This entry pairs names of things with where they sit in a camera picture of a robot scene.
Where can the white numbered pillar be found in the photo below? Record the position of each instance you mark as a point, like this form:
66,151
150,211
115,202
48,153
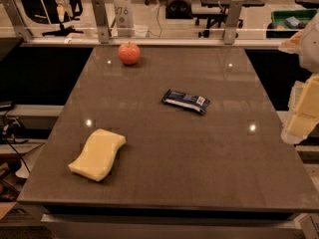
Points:
124,18

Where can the green plastic bin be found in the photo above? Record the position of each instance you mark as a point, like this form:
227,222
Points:
285,23

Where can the yellow sponge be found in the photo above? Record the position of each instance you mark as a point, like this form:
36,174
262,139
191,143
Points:
98,154

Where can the blue rxbar wrapper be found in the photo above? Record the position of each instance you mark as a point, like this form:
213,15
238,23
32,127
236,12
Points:
182,100

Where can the left metal bracket post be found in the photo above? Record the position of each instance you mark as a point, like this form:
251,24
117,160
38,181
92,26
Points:
101,19

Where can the metal bracket post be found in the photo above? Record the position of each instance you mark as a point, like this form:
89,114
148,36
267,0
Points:
101,19
231,23

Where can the right metal bracket post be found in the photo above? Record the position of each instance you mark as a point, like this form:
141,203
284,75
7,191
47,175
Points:
231,23

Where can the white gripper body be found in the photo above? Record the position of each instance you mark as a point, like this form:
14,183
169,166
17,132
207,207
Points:
310,49

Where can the far left metal post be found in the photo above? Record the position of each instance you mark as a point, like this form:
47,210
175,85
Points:
17,21

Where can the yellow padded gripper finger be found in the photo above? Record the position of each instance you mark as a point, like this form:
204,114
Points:
303,113
291,45

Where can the red apple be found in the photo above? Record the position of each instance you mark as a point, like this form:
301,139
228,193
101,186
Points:
129,53

